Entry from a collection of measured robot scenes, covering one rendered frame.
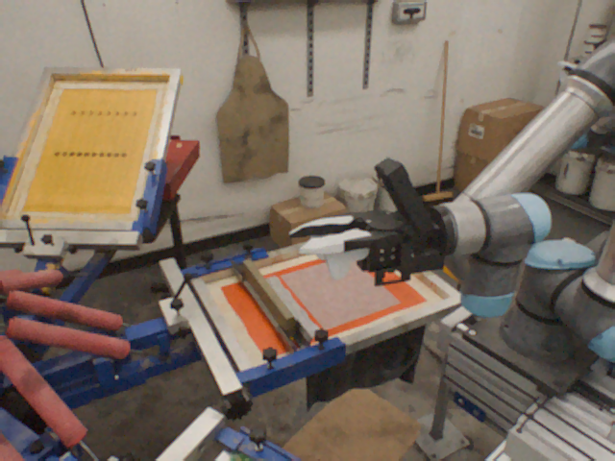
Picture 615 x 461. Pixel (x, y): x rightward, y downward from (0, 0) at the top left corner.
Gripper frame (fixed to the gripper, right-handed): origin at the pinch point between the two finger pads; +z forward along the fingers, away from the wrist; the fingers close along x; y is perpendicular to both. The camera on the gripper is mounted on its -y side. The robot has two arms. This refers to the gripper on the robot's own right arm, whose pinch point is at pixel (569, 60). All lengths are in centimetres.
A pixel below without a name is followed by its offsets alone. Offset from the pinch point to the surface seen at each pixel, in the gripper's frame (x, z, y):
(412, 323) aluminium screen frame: -67, -42, 63
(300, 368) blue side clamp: -106, -52, 61
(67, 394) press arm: -170, -39, 67
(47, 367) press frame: -172, -37, 57
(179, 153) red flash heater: -132, 97, 62
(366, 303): -76, -27, 67
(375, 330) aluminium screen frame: -80, -44, 62
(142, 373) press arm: -150, -35, 69
